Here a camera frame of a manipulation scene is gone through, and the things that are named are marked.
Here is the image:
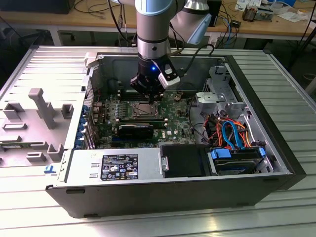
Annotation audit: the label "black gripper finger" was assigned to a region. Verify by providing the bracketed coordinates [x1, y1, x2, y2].
[151, 85, 165, 104]
[130, 75, 152, 104]

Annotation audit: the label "metal socket cover frame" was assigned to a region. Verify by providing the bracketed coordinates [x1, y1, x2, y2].
[133, 101, 159, 117]

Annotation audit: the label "silver square CPU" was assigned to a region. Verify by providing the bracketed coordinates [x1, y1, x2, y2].
[138, 104, 154, 116]

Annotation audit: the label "CPU socket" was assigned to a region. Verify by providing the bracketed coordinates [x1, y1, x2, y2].
[132, 100, 160, 118]

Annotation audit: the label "green motherboard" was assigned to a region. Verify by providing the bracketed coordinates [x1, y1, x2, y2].
[92, 90, 198, 150]

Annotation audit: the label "black graphics card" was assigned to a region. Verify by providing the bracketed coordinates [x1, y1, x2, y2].
[116, 123, 155, 141]

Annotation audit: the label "silver metal drive cage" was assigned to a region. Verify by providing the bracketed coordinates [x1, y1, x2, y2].
[201, 64, 247, 117]

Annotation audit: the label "black drive bay box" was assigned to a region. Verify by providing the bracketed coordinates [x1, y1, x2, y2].
[159, 144, 210, 178]

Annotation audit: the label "small black upright box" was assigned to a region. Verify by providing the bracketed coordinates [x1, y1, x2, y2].
[209, 0, 223, 27]

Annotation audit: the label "grey plastic parts rack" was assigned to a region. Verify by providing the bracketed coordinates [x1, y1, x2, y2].
[0, 87, 75, 168]

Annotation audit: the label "silver power supply unit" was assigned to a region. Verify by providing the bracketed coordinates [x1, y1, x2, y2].
[58, 147, 163, 183]

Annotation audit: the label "hard disk in blue carrier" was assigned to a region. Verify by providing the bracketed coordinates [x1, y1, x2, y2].
[207, 145, 267, 176]

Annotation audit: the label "black and silver PC case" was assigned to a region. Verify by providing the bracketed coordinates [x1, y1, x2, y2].
[45, 46, 308, 219]

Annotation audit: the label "wooden desk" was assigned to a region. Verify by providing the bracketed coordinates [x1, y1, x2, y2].
[0, 0, 316, 41]

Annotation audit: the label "small blue plastic clip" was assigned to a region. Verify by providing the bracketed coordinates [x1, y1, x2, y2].
[43, 164, 59, 174]

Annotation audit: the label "large black equipment box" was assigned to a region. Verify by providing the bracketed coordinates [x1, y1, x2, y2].
[0, 0, 75, 15]

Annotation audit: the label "white papers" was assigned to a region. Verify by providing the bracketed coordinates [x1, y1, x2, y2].
[276, 6, 313, 24]

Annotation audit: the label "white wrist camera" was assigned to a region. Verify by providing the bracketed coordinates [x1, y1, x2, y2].
[157, 63, 181, 89]

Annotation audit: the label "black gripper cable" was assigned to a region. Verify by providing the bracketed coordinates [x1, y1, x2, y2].
[179, 43, 215, 76]

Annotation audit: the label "blue flat data wire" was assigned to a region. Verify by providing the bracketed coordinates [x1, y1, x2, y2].
[222, 119, 245, 151]

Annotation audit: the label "orange wire bundle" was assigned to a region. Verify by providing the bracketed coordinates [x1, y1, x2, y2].
[204, 116, 250, 149]

